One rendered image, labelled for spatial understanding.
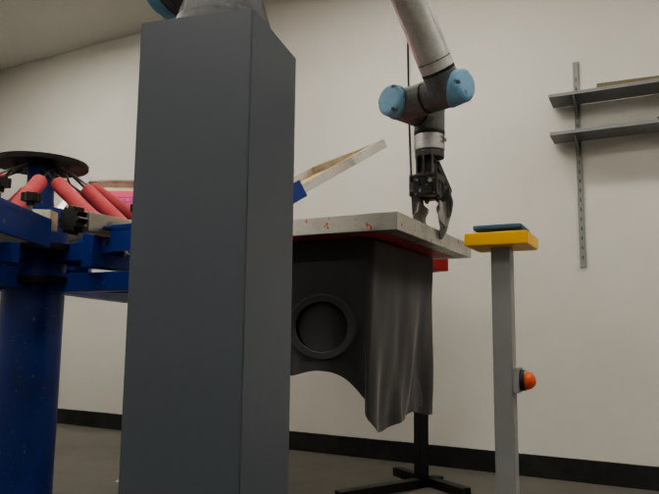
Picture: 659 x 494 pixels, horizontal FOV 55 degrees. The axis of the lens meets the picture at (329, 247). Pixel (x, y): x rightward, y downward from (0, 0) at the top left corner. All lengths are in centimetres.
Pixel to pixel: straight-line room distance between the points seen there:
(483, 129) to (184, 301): 301
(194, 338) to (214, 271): 9
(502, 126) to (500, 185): 33
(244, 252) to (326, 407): 314
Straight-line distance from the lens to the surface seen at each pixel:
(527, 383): 137
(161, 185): 93
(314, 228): 137
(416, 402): 173
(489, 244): 134
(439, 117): 159
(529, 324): 353
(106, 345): 504
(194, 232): 89
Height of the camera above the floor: 76
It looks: 7 degrees up
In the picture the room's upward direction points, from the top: 1 degrees clockwise
